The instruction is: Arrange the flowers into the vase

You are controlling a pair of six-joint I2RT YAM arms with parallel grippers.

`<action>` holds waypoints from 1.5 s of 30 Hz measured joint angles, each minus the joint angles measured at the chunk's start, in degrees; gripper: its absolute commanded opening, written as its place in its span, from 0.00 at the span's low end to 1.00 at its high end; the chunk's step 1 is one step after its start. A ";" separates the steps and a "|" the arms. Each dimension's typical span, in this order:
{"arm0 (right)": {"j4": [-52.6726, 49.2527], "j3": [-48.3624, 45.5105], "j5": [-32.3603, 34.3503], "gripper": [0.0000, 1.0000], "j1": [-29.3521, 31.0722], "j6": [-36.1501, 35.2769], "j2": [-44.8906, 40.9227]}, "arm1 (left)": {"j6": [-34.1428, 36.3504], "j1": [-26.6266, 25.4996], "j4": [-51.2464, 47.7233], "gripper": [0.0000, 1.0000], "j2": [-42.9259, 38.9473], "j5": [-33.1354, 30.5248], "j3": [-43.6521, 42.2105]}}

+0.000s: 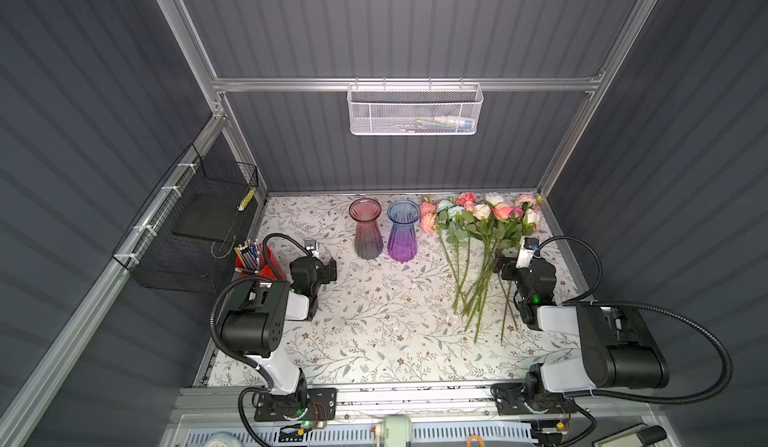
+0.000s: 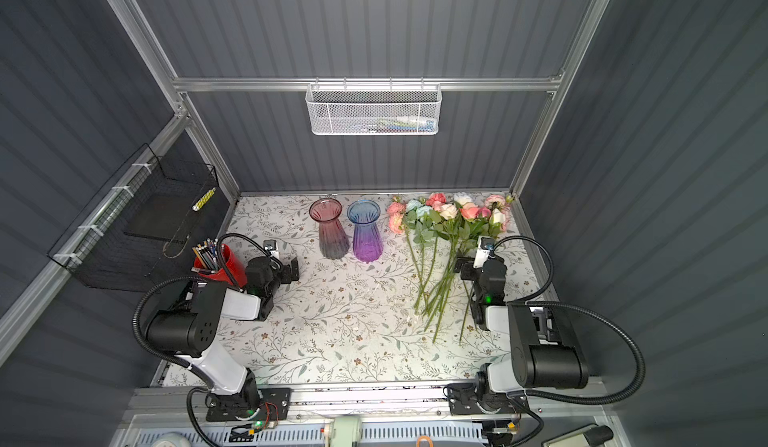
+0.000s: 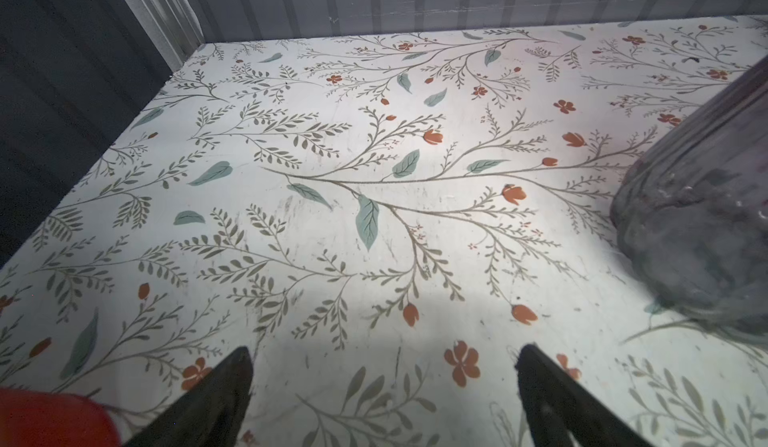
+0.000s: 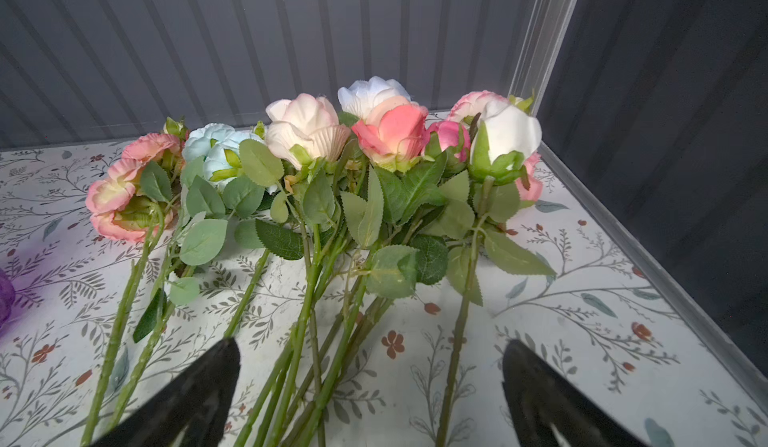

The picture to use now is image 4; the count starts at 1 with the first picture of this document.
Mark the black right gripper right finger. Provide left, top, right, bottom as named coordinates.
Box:
left=502, top=339, right=643, bottom=446

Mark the pale pink rose stem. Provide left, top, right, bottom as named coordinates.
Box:
left=449, top=90, right=543, bottom=206

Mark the white blue rose stem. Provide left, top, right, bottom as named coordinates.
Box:
left=337, top=76, right=411, bottom=119

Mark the purple blue glass vase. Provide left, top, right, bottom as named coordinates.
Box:
left=0, top=269, right=16, bottom=326

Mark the magenta rose stem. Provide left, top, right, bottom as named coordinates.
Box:
left=427, top=120, right=471, bottom=162

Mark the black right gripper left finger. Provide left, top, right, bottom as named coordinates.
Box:
left=94, top=338, right=241, bottom=447

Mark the cream pink rose stem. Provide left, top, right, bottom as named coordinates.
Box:
left=236, top=93, right=350, bottom=446

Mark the pink peony flower stem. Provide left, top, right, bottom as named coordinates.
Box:
left=80, top=117, right=187, bottom=446

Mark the floral table mat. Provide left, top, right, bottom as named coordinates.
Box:
left=1, top=141, right=767, bottom=446

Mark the pink coral rose stem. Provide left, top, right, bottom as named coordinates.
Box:
left=277, top=98, right=443, bottom=446

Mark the light blue peony flower stem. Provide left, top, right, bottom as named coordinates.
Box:
left=106, top=123, right=266, bottom=429

